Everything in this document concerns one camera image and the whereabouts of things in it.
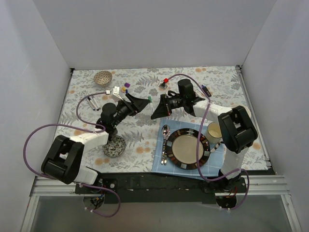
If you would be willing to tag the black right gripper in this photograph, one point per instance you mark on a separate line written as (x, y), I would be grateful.
(165, 104)

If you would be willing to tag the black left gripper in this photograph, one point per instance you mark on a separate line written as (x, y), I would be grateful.
(132, 105)

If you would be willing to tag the green white marker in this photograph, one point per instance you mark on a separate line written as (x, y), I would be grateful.
(151, 107)

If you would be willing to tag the black purple highlighter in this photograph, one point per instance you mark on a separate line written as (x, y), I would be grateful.
(206, 92)

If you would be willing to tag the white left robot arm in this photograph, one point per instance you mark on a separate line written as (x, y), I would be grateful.
(64, 158)

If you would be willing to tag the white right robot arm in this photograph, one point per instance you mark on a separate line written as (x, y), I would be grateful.
(236, 127)

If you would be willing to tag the floral patterned table mat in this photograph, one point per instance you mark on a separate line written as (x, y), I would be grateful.
(139, 131)

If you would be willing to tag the silver fork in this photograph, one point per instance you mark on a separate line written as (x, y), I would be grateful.
(166, 145)

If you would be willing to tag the silver spoon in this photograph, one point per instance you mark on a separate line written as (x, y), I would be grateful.
(164, 137)

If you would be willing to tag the striped rim dinner plate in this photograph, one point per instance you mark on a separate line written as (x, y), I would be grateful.
(186, 150)

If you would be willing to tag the black tipped white marker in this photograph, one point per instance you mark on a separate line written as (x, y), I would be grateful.
(95, 103)

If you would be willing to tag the grey tipped white marker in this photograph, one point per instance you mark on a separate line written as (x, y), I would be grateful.
(91, 104)

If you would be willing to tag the small patterned brown bowl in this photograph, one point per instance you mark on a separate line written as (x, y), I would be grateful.
(103, 78)

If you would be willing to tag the leaf patterned bowl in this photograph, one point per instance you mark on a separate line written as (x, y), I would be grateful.
(115, 147)

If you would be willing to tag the plain cream bowl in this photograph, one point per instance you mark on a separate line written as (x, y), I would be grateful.
(245, 107)

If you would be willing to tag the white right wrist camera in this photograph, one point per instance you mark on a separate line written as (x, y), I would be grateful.
(164, 85)

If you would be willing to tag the cream mug black handle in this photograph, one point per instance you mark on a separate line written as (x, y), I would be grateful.
(214, 134)

